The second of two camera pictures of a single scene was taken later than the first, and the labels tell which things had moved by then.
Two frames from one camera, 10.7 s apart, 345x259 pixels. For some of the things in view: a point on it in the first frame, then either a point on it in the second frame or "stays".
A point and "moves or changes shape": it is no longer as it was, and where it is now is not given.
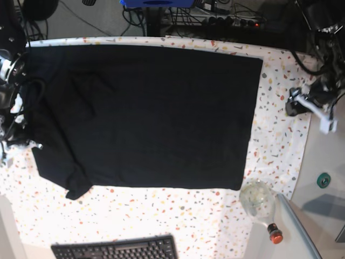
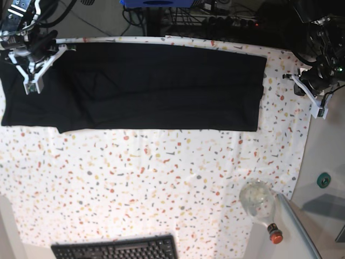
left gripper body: x=12 y=129 → x=37 y=50
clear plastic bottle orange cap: x=258 y=197 stays
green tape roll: x=323 y=179 stays
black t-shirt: x=140 y=115 moves or changes shape
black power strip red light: x=228 y=22 stays
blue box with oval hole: x=154 y=4 stays
